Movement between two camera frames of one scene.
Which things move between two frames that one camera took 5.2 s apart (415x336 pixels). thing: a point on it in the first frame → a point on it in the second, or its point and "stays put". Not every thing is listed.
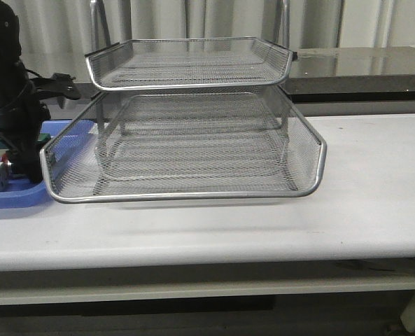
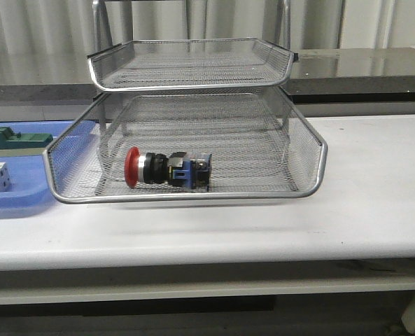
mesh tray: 159,64 stays put
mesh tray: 171,146 stays put
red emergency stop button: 5,157 → 180,169
